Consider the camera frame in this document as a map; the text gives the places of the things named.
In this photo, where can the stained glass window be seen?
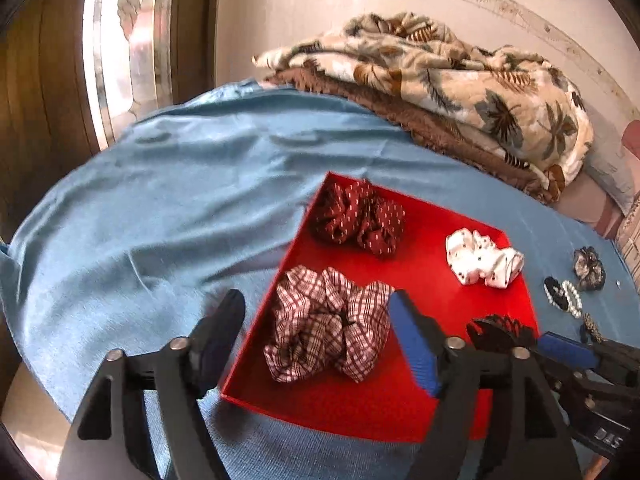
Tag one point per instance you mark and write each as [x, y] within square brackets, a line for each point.
[130, 45]

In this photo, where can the blue grey pillow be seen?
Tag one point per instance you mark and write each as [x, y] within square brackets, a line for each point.
[612, 170]

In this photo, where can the leaf print blanket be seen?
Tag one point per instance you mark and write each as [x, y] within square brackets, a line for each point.
[450, 75]

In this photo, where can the red plaid scrunchie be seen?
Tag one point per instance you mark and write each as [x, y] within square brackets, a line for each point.
[320, 325]

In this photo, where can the blue bedsheet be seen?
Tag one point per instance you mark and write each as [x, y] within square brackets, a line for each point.
[175, 185]

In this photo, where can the striped patterned cushion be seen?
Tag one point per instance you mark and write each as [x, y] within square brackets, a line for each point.
[631, 245]

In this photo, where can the red tray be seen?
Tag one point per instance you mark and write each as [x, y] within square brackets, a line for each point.
[430, 290]

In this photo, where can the brown ruffled blanket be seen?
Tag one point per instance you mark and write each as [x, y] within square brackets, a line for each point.
[430, 125]

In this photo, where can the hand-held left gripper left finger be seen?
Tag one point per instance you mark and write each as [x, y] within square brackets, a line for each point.
[220, 332]

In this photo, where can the black hair claw clip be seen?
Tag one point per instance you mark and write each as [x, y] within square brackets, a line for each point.
[495, 331]

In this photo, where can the grey black scrunchie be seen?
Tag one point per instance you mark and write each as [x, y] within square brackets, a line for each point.
[589, 266]

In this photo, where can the pink pillow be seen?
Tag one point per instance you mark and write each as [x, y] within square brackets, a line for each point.
[590, 205]

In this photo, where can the pearl hair clip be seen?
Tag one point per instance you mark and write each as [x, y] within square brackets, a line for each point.
[570, 297]

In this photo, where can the brown wooden door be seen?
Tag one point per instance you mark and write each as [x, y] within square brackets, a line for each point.
[45, 95]

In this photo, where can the white dotted scrunchie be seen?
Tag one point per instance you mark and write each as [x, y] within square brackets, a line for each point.
[475, 260]

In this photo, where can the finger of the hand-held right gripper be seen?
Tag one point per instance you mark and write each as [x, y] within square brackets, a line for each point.
[567, 350]

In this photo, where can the pink cushion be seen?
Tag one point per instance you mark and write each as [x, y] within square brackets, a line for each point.
[634, 140]

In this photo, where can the dark red dotted scrunchie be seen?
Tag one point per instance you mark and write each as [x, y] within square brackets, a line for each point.
[350, 210]

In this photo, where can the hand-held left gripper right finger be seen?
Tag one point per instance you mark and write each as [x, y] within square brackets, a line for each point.
[415, 345]

